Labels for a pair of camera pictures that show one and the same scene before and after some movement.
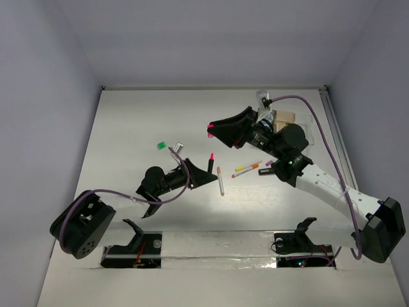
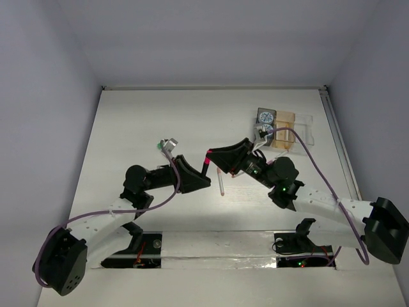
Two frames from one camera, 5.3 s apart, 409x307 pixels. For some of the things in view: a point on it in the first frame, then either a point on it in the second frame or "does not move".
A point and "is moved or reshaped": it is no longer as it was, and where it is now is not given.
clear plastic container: (305, 121) does not move
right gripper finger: (245, 113) → (227, 155)
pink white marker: (220, 181) does not move
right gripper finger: (234, 135) → (230, 160)
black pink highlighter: (211, 163) is moved or reshaped
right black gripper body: (262, 138) → (254, 168)
